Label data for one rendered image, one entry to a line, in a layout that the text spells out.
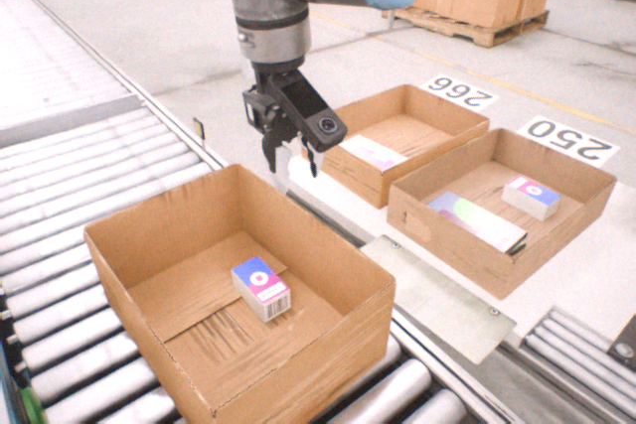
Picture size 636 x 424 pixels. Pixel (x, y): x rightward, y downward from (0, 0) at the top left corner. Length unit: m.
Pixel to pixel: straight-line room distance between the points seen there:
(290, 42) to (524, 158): 0.77
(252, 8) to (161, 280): 0.54
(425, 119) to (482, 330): 0.71
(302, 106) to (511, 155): 0.74
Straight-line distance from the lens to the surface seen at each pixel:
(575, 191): 1.20
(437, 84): 1.39
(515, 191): 1.10
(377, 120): 1.36
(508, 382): 1.76
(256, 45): 0.59
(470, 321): 0.86
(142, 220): 0.85
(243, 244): 0.95
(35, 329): 0.95
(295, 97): 0.61
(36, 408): 0.72
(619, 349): 0.91
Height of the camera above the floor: 1.40
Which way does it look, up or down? 35 degrees down
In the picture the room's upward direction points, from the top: straight up
